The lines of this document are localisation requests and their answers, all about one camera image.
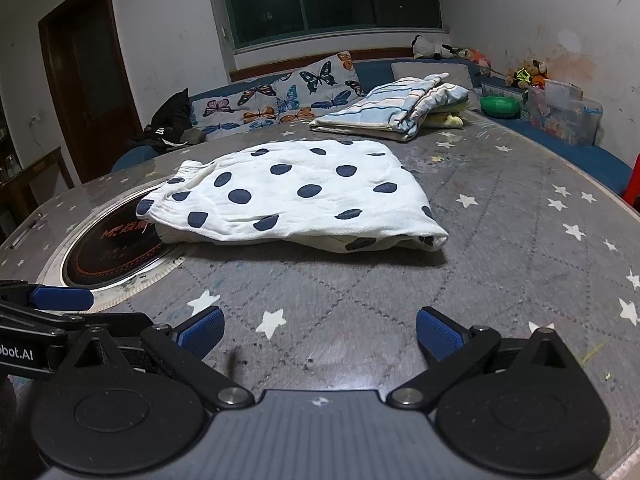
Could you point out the clear plastic toy box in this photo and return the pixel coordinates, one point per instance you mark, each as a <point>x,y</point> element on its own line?
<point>560,110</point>

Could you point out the round black induction cooktop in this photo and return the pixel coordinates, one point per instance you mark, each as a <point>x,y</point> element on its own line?
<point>110,255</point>

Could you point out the brown plush bear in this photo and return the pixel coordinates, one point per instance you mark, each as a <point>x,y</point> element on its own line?
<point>525,74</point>

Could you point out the olive green cloth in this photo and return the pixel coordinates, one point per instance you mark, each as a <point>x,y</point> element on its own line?
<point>192,136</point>

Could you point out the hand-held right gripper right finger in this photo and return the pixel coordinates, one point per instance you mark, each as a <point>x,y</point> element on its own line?
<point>435,332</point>

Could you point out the black and white plush dog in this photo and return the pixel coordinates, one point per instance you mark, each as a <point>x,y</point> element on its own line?
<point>427,47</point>

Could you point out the dark wooden shelf cabinet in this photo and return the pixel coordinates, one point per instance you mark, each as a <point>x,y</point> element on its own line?
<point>6,150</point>

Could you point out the wooden side table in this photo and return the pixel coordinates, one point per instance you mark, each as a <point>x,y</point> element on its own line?
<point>35,170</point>

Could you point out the green round toy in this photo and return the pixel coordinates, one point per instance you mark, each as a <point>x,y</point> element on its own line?
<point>500,105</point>

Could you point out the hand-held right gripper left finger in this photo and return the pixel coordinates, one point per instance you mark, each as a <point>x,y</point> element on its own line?
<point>202,332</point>

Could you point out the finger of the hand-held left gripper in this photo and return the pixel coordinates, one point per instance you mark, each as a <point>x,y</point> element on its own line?
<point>75,321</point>
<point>60,299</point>

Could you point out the black pen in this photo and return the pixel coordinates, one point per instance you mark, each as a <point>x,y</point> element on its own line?
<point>25,232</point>

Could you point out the brown wooden door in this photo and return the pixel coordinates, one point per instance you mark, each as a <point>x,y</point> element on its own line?
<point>85,80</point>

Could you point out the white polka dot pants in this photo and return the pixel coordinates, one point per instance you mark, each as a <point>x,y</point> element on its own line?
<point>300,180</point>

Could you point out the orange pink plush toy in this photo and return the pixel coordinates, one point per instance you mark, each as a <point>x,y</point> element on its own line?
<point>477,55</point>

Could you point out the blue striped folded blanket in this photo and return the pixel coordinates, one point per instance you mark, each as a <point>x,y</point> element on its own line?
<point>380,110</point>

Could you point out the grey pillow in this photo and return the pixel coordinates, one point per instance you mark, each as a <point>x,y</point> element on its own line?
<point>415,69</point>

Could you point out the yellow cloth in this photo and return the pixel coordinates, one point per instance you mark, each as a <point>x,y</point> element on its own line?
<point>447,119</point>

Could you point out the grey star print tablecloth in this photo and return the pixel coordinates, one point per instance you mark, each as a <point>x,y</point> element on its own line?
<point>500,280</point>

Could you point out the blue sofa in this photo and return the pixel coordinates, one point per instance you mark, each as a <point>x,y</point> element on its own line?
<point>575,155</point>

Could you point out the green framed window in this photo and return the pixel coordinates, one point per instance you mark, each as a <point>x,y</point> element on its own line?
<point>350,0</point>

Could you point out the black jacket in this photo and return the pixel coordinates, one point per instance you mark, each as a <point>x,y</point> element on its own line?
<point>170,115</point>

